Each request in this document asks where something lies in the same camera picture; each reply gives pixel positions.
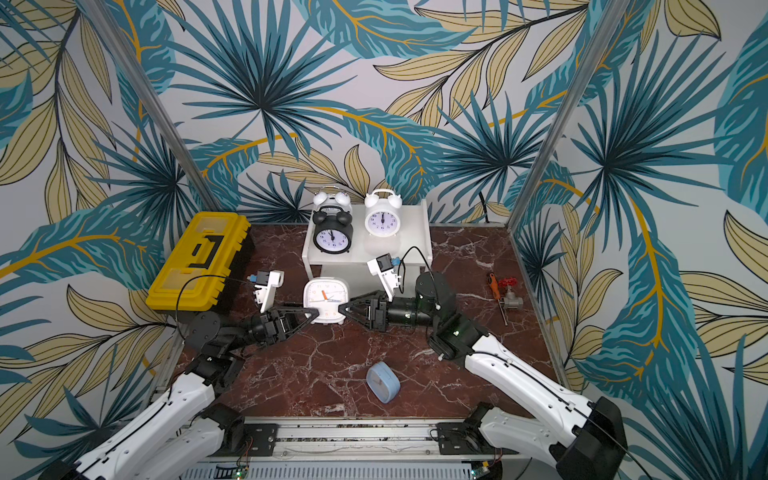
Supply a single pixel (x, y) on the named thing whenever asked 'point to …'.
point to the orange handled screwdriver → (497, 295)
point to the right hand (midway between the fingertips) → (342, 309)
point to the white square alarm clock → (326, 295)
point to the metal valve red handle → (510, 301)
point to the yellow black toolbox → (209, 265)
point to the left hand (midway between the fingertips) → (318, 320)
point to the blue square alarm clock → (383, 381)
